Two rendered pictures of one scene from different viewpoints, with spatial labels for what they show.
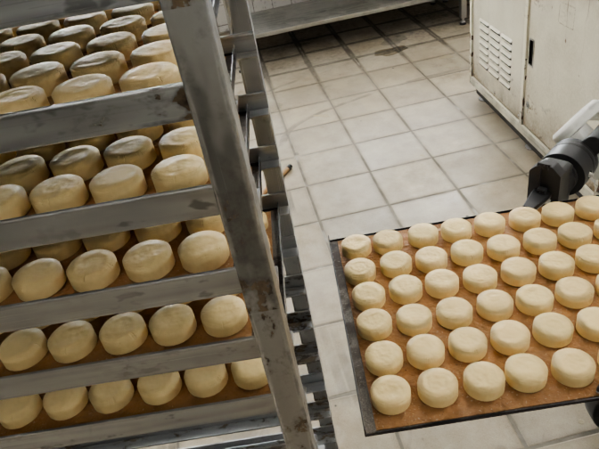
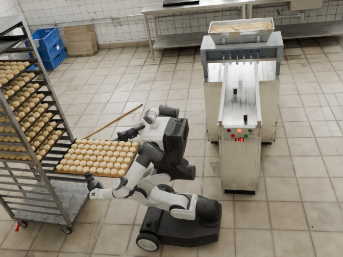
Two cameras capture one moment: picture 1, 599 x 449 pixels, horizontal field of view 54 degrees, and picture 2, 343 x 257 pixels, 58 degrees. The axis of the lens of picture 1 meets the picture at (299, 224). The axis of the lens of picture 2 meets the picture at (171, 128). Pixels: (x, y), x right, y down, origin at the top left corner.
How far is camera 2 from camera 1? 198 cm
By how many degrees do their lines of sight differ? 14
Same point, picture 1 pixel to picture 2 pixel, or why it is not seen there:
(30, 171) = not seen: hidden behind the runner
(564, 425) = not seen: hidden behind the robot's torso
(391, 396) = (58, 167)
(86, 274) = (11, 139)
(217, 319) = not seen: hidden behind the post
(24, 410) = (6, 156)
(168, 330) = (22, 149)
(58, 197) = (6, 130)
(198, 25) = (11, 120)
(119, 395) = (19, 157)
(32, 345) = (6, 147)
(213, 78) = (14, 124)
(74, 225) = (6, 134)
